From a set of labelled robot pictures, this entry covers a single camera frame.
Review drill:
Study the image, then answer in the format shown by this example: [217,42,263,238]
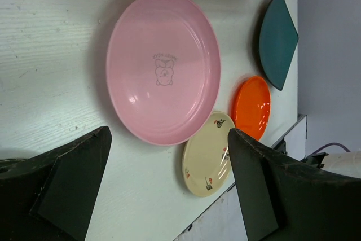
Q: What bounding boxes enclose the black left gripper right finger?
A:
[228,129,279,240]

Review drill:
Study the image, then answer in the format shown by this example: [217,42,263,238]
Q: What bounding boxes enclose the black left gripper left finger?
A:
[30,126,112,240]

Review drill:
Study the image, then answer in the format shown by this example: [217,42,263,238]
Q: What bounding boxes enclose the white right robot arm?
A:
[301,151,361,178]

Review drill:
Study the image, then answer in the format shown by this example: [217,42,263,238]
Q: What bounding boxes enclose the beige round patterned plate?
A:
[182,111,235,198]

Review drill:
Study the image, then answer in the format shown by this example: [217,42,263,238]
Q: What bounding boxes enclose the orange round plate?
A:
[231,76,271,140]

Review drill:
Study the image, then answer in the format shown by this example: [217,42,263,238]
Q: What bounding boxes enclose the teal square plate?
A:
[258,0,298,91]

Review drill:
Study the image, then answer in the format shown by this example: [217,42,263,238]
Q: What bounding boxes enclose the pink round plate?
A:
[106,0,221,146]

